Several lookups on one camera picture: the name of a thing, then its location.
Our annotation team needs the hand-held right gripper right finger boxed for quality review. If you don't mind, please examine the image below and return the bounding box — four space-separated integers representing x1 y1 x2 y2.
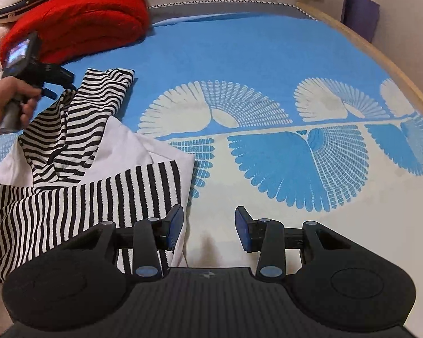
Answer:
234 206 353 282

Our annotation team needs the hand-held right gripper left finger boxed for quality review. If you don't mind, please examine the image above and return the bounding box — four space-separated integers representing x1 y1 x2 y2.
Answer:
69 204 184 280

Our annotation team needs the black white striped garment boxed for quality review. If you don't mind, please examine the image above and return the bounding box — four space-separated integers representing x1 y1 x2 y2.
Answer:
0 67 198 284

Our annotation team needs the person's left hand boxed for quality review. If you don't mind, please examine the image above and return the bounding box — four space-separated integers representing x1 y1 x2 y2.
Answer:
0 77 43 135

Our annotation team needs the red folded quilt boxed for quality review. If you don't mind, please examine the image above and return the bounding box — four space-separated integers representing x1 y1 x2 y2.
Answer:
0 0 151 68

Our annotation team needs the blue white patterned bed sheet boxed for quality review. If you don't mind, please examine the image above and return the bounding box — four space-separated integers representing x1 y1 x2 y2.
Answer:
0 1 423 272

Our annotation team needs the wooden bed frame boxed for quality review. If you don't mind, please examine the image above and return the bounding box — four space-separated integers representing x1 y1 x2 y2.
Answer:
296 1 423 129

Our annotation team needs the purple wall paper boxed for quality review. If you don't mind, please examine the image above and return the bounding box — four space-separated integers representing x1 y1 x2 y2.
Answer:
340 0 380 43

